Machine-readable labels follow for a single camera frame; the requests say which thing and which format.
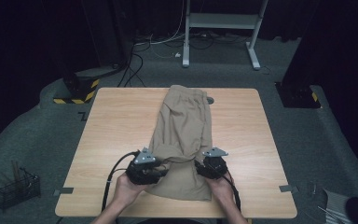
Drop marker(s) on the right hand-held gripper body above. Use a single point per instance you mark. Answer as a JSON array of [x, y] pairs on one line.
[[214, 166]]

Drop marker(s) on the white metal stand frame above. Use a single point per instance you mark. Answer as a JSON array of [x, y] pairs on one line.
[[222, 20]]

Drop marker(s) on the black yellow striped base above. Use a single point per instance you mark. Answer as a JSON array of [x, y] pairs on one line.
[[80, 90]]

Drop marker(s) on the grey tape strip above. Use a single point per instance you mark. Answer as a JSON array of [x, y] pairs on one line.
[[63, 190], [287, 188]]

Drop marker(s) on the khaki shorts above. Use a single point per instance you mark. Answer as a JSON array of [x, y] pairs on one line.
[[183, 130]]

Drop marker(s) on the black base with yellow mark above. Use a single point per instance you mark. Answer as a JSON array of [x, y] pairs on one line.
[[296, 96]]

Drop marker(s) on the striped grey cloth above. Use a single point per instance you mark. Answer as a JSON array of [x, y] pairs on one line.
[[335, 205]]

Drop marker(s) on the person's left hand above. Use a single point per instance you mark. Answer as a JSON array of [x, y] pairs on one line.
[[129, 193]]

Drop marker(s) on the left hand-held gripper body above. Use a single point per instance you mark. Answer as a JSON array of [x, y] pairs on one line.
[[141, 169]]

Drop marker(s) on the person's right hand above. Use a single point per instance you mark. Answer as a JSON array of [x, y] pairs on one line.
[[220, 189]]

